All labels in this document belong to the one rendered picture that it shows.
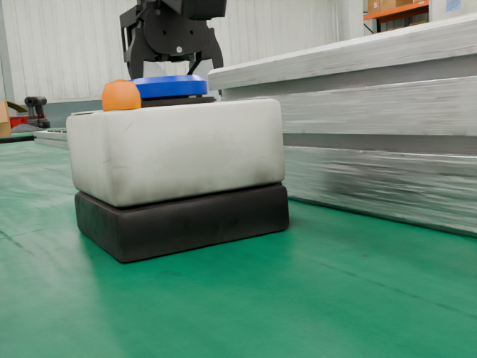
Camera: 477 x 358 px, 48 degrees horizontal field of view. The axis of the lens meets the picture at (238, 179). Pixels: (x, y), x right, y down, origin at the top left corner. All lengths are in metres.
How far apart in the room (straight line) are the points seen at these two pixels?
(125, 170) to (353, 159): 0.11
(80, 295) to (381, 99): 0.15
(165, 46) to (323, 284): 0.43
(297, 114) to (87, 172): 0.12
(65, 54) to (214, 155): 11.52
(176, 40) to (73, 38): 11.26
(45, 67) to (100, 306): 11.45
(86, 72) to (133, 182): 11.63
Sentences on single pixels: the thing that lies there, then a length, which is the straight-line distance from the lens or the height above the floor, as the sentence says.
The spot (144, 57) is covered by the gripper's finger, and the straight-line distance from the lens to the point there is 0.57.
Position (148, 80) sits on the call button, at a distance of 0.24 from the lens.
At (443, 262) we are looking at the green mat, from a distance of 0.20.
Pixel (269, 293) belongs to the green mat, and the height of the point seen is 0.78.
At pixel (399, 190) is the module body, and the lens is 0.25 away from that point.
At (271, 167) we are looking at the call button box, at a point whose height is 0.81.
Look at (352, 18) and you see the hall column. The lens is 8.59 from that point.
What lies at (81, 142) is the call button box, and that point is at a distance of 0.25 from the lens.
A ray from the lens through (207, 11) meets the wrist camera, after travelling 0.51.
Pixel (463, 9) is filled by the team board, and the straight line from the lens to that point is 3.85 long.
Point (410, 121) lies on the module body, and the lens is 0.24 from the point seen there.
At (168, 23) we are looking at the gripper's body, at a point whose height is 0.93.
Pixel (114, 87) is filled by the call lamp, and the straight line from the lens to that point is 0.22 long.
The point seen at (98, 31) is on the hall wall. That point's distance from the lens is 11.99.
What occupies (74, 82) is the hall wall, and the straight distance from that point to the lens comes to 11.75.
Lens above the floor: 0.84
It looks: 8 degrees down
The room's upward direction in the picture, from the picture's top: 4 degrees counter-clockwise
